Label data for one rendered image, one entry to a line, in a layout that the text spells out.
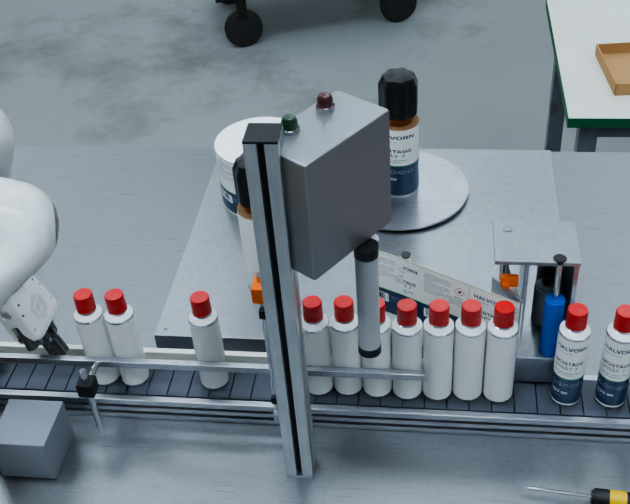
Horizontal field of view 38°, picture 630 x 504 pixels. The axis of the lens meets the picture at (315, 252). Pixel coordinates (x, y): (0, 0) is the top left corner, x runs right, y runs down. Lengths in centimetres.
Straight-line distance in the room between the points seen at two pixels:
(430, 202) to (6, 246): 114
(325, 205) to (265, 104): 307
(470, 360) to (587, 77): 136
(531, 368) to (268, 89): 292
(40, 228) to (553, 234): 84
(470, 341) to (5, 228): 77
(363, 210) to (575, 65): 162
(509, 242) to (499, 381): 24
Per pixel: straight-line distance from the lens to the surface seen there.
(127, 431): 173
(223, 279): 191
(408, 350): 155
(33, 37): 525
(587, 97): 266
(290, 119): 120
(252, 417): 169
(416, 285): 166
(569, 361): 158
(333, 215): 123
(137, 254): 210
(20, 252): 114
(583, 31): 302
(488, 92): 429
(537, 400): 166
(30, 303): 167
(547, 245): 155
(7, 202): 115
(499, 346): 155
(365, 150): 123
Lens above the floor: 211
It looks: 39 degrees down
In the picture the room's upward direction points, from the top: 5 degrees counter-clockwise
